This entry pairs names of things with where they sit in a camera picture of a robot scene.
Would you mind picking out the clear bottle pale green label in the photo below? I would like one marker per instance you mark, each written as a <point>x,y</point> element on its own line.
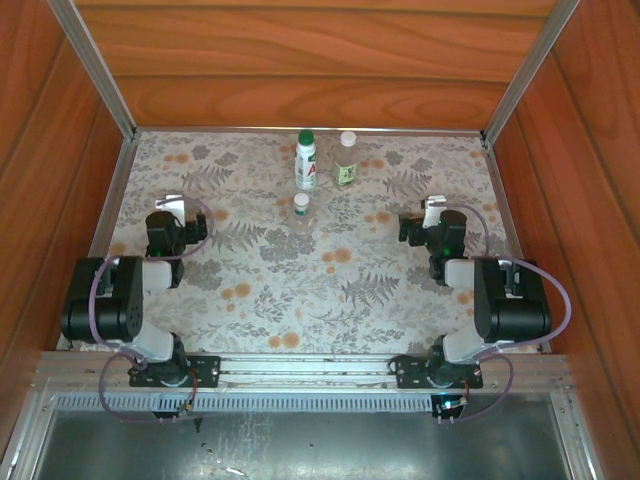
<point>346,167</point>

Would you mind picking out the white bottle red letter label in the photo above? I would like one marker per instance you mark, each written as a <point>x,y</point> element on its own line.
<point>306,167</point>

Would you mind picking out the small clear bottle green label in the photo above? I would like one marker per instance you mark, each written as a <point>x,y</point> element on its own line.
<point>302,222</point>

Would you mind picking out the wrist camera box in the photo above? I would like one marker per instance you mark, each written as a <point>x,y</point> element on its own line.
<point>170,202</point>
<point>434,207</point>

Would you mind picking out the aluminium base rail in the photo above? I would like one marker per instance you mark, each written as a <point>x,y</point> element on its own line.
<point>310,367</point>

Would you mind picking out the green plastic bottle cap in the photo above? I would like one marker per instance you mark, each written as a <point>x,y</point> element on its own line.
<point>306,136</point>

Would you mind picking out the small circuit board green light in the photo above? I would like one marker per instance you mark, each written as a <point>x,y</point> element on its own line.
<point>450,406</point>

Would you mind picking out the aluminium frame post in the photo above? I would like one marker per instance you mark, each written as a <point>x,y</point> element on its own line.
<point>92,65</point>
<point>530,65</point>

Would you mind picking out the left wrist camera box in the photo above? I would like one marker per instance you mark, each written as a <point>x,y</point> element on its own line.
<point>170,202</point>

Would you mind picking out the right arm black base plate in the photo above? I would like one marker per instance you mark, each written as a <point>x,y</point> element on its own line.
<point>410,372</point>

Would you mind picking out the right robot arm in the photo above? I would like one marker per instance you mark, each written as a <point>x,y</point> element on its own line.
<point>510,300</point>

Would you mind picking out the floral printed tablecloth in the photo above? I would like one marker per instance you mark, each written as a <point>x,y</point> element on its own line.
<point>320,300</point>

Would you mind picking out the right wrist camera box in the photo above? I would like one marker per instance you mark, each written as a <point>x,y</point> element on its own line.
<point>434,207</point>

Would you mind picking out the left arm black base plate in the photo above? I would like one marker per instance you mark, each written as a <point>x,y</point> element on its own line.
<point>205,372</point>

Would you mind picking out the aluminium table edge strip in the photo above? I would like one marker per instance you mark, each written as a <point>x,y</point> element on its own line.
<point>112,210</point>
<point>500,200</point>
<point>225,129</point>

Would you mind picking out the galvanised metal sheet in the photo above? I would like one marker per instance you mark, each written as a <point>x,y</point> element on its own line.
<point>350,450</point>

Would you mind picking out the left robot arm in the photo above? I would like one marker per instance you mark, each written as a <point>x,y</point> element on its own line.
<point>110,300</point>

